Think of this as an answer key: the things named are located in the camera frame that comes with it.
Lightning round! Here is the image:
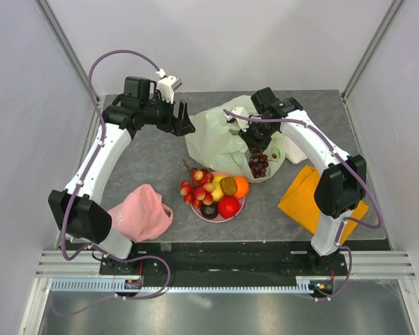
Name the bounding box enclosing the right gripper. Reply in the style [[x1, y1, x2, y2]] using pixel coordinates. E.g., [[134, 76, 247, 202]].
[[238, 119, 276, 156]]

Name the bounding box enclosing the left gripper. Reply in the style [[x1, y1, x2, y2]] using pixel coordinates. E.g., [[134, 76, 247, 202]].
[[140, 92, 196, 137]]

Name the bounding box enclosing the dark grape bunch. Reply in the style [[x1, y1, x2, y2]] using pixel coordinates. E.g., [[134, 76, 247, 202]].
[[249, 153, 269, 179]]

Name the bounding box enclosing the translucent green plastic bag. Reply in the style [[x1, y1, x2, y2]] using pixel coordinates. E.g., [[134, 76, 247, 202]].
[[185, 95, 288, 183]]

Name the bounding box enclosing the orange fake fruit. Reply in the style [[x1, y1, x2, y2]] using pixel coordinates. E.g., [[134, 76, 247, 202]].
[[234, 176, 249, 199]]

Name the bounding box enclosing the brown fake kiwi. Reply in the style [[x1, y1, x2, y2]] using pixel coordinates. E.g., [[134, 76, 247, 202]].
[[219, 177, 238, 196]]

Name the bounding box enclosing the red strawberry bunch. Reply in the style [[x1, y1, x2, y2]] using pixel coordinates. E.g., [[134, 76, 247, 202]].
[[180, 160, 216, 210]]

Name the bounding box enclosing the yellow fake pear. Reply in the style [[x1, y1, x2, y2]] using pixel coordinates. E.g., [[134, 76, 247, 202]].
[[211, 175, 224, 202]]

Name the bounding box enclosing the red fake apple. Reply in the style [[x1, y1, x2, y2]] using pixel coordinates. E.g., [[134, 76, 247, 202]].
[[217, 195, 240, 219]]

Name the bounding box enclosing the dark purple fake plum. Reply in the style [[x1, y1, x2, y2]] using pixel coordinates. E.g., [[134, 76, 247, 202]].
[[200, 203, 219, 220]]

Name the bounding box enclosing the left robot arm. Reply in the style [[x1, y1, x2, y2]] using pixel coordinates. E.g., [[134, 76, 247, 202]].
[[48, 73, 196, 274]]

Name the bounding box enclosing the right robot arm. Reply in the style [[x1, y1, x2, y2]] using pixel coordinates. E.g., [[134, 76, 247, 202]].
[[240, 87, 366, 275]]

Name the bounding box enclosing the white folded towel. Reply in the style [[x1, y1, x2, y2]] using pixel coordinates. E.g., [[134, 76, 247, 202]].
[[283, 136, 307, 165]]

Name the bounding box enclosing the orange folded cloth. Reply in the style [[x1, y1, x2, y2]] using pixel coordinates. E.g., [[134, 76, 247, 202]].
[[277, 165, 370, 245]]

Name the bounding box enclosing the pink plate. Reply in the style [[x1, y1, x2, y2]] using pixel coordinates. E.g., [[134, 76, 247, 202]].
[[191, 172, 249, 223]]

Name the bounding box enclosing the pink baseball cap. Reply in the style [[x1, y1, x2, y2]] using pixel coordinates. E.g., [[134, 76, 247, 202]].
[[108, 184, 174, 242]]

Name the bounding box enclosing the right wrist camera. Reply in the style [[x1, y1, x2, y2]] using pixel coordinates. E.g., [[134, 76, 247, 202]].
[[226, 107, 249, 133]]

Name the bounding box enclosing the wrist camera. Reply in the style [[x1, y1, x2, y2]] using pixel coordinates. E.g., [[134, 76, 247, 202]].
[[226, 107, 249, 133], [156, 68, 182, 104]]

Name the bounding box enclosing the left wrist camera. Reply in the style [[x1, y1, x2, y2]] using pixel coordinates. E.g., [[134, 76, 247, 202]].
[[156, 68, 182, 104]]

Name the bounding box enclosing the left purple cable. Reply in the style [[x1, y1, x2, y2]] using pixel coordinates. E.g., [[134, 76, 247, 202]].
[[50, 49, 171, 317]]

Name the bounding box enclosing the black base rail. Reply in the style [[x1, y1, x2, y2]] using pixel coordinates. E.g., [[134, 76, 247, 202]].
[[100, 241, 348, 281]]

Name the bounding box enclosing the left aluminium frame post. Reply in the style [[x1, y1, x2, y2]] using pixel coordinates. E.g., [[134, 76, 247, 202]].
[[34, 0, 88, 90]]

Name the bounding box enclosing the aluminium frame post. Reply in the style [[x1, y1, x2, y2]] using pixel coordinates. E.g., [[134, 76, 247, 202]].
[[341, 0, 405, 102], [34, 0, 88, 90]]

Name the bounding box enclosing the white cable duct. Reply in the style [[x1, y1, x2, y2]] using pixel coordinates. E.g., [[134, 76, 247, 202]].
[[52, 275, 332, 295]]

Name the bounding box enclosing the right aluminium frame post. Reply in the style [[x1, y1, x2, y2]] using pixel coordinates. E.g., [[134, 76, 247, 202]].
[[341, 0, 405, 102]]

